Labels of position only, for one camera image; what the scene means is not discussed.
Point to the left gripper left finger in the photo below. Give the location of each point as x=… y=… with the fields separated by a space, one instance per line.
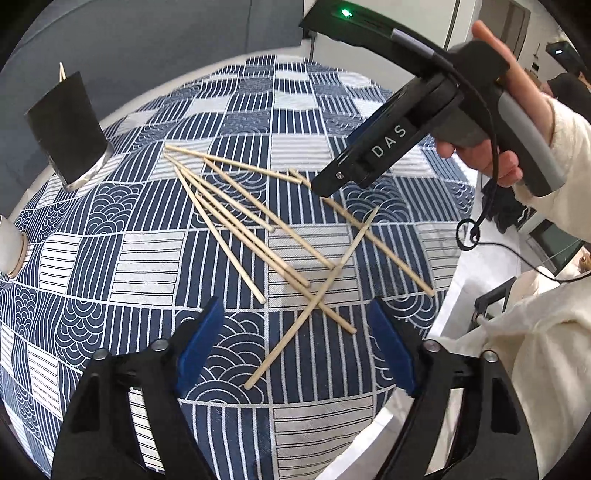
x=124 y=420

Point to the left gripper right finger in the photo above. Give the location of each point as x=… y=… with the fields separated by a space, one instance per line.
x=491 y=440

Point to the wooden chopstick seven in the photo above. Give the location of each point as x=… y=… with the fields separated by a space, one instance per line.
x=393 y=261

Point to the wooden chopstick four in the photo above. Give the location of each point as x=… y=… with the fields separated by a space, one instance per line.
x=276 y=267

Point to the wooden chopstick five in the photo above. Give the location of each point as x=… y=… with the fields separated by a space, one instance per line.
x=273 y=217

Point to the wooden chopstick three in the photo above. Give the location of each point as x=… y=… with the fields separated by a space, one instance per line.
x=236 y=227

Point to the wooden chopstick six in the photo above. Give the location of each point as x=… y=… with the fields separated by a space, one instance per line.
x=239 y=165

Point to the wooden chopstick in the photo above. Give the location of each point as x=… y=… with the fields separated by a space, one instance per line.
x=61 y=73

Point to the cream sleeve right forearm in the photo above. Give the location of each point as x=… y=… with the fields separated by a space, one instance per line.
x=569 y=206

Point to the person right hand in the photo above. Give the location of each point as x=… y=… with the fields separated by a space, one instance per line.
x=531 y=99

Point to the small potted succulent plant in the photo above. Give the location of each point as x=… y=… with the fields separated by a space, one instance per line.
x=13 y=248

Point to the blue white checkered tablecloth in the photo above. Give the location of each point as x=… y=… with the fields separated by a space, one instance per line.
x=125 y=259

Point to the black cylindrical utensil holder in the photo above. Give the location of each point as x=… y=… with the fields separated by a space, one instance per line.
x=66 y=129

